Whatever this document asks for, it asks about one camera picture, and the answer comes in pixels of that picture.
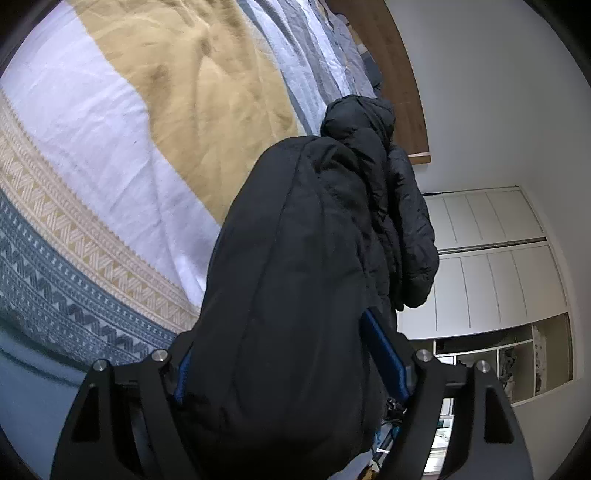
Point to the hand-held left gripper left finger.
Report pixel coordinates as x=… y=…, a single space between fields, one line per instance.
x=183 y=376

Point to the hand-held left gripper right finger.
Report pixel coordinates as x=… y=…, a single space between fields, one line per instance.
x=385 y=355

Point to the open white shelf unit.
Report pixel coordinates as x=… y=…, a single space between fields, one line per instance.
x=521 y=364

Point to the wooden headboard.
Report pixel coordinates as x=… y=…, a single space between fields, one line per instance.
x=397 y=92

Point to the white sliding wardrobe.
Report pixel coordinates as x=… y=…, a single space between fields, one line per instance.
x=489 y=277

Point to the light blue blanket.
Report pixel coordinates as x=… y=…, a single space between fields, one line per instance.
x=27 y=369

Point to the lavender pillow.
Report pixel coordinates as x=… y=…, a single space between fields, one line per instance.
x=348 y=50

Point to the striped duvet cover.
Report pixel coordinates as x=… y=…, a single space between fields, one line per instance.
x=115 y=138

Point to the black puffer jacket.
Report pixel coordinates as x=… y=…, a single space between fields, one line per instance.
x=300 y=277

